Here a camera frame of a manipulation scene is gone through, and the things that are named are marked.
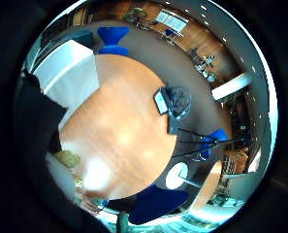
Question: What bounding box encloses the white pillar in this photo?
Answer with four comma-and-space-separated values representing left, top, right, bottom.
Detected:
210, 71, 253, 101

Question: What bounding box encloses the green fuzzy soft toy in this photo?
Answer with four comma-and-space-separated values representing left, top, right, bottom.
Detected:
54, 149, 82, 169

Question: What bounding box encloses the green potted plant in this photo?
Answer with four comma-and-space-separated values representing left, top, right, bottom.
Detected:
123, 7, 149, 24

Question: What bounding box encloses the open laptop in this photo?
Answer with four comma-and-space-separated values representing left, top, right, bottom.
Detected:
152, 88, 171, 116

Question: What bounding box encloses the green pole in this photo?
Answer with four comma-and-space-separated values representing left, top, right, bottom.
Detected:
117, 212, 130, 233

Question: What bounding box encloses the large white box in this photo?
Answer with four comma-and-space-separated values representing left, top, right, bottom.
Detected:
32, 39, 101, 131

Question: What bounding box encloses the white wall board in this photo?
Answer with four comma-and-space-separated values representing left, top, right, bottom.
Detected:
155, 9, 190, 33

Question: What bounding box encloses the black tripod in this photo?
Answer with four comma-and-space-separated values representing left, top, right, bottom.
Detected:
172, 127, 248, 159

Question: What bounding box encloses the blue chair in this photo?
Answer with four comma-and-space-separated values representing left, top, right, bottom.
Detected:
127, 183, 190, 225
200, 128, 229, 160
96, 26, 131, 57

